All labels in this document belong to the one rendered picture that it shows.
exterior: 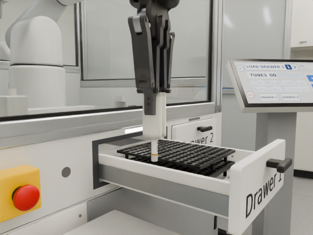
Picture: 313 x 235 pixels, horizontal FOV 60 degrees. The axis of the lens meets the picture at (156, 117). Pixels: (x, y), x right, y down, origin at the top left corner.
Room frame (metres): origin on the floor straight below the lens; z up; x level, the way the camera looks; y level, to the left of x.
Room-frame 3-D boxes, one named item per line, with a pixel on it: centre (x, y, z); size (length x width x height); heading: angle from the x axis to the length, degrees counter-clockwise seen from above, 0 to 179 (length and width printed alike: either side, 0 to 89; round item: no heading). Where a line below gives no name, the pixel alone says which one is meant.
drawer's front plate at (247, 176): (0.51, -0.21, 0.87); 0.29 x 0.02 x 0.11; 143
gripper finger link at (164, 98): (0.43, 0.00, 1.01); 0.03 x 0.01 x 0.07; 68
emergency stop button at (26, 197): (0.41, 0.21, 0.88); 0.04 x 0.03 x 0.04; 143
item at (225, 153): (0.57, -0.13, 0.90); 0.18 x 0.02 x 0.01; 143
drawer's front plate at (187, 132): (0.96, -0.14, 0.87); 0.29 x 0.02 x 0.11; 143
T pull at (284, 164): (0.50, -0.23, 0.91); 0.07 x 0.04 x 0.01; 143
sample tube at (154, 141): (0.42, 0.00, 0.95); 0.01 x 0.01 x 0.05
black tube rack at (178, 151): (0.63, -0.05, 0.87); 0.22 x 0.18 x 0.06; 53
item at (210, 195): (0.64, -0.04, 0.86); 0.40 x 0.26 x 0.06; 53
